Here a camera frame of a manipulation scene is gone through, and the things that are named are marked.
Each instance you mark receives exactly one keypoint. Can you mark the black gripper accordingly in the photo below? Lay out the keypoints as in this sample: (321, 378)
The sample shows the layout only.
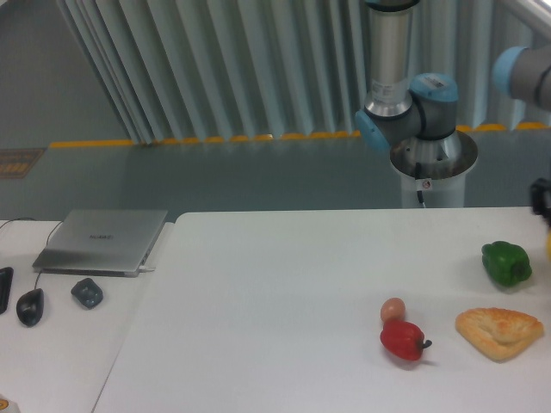
(540, 199)

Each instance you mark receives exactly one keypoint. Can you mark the black computer mouse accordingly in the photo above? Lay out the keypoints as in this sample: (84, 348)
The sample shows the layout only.
(30, 307)

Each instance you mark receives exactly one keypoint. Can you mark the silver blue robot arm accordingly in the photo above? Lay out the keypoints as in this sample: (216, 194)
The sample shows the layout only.
(413, 119)

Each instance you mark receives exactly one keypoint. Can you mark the green bell pepper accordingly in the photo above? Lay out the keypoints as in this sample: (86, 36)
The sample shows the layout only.
(507, 264)

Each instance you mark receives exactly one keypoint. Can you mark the red bell pepper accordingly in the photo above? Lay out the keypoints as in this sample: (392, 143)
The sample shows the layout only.
(404, 340)

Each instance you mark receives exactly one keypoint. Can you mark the golden flatbread piece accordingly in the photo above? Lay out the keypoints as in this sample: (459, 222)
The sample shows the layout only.
(499, 334)

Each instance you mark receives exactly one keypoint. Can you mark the brown egg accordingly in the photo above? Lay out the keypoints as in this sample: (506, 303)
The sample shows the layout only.
(393, 309)

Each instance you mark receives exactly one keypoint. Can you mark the silver closed laptop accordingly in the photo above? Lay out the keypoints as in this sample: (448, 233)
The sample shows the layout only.
(102, 242)

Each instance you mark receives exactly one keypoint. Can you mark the dark grey small tray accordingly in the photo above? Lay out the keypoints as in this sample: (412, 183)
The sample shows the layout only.
(87, 293)

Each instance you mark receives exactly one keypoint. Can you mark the black keyboard edge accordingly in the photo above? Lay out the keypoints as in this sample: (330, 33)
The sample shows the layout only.
(6, 277)

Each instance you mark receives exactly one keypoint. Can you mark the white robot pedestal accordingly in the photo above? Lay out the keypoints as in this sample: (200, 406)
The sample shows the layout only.
(433, 173)

